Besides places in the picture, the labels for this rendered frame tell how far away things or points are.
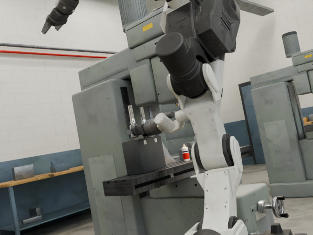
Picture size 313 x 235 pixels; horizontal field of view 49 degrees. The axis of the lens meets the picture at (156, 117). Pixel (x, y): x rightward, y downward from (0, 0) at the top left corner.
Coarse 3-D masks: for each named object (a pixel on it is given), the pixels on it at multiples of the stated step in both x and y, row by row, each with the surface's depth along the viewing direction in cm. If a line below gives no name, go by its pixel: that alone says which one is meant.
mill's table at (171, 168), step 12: (168, 168) 189; (180, 168) 196; (192, 168) 204; (108, 180) 183; (120, 180) 174; (132, 180) 170; (144, 180) 175; (156, 180) 181; (168, 180) 188; (108, 192) 182; (120, 192) 175; (132, 192) 168
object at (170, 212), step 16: (240, 192) 189; (256, 192) 192; (144, 208) 231; (160, 208) 221; (176, 208) 211; (192, 208) 203; (240, 208) 181; (256, 208) 189; (144, 224) 232; (160, 224) 222; (176, 224) 212; (192, 224) 204; (256, 224) 186
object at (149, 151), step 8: (144, 136) 199; (152, 136) 200; (160, 136) 204; (128, 144) 191; (136, 144) 187; (144, 144) 191; (152, 144) 196; (160, 144) 202; (128, 152) 191; (136, 152) 187; (144, 152) 189; (152, 152) 195; (160, 152) 201; (128, 160) 191; (136, 160) 188; (144, 160) 188; (152, 160) 194; (160, 160) 199; (128, 168) 192; (136, 168) 188; (144, 168) 187; (152, 168) 192
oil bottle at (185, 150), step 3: (183, 147) 220; (186, 147) 220; (183, 150) 219; (186, 150) 219; (183, 153) 220; (186, 153) 219; (183, 156) 220; (186, 156) 219; (189, 156) 220; (186, 159) 219; (189, 159) 219
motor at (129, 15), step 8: (120, 0) 240; (128, 0) 236; (136, 0) 237; (144, 0) 242; (120, 8) 241; (128, 8) 237; (136, 8) 237; (144, 8) 240; (128, 16) 237; (136, 16) 236; (144, 16) 239; (128, 24) 237
